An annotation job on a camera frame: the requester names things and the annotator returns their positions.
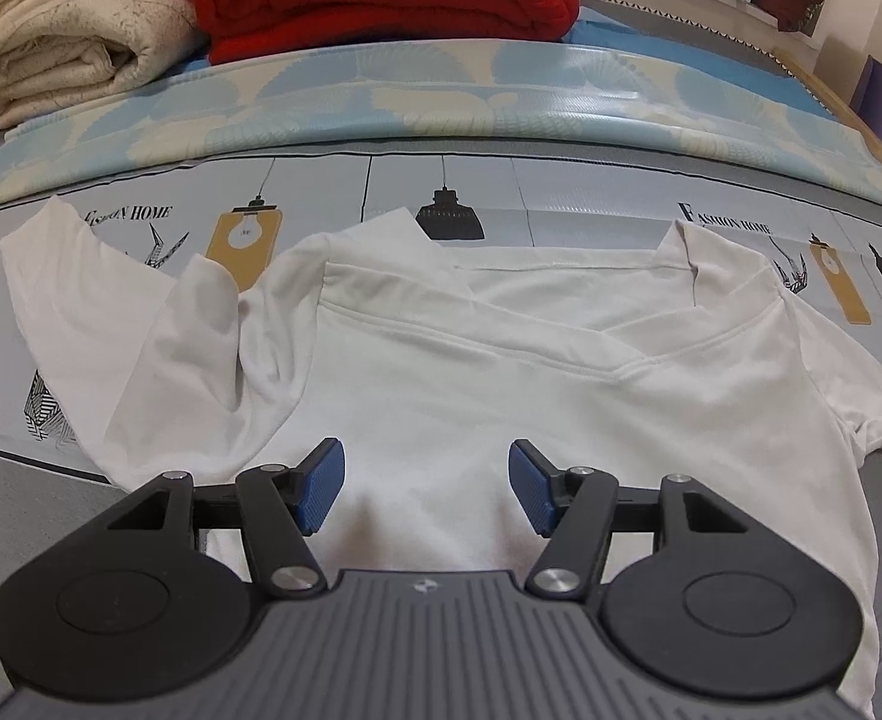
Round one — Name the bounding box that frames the grey printed bed sheet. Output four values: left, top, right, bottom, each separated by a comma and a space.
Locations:
0, 15, 882, 720

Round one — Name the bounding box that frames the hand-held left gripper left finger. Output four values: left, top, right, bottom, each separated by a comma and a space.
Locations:
107, 437, 348, 602

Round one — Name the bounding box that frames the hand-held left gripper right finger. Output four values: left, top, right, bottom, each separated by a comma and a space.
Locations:
508, 439, 749, 602

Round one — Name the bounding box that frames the cream folded blanket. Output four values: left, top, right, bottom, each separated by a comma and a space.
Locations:
0, 0, 211, 128

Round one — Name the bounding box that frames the light blue patterned mat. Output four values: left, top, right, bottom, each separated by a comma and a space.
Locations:
0, 37, 882, 215

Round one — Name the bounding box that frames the white t-shirt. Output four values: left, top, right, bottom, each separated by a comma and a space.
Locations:
0, 195, 882, 720

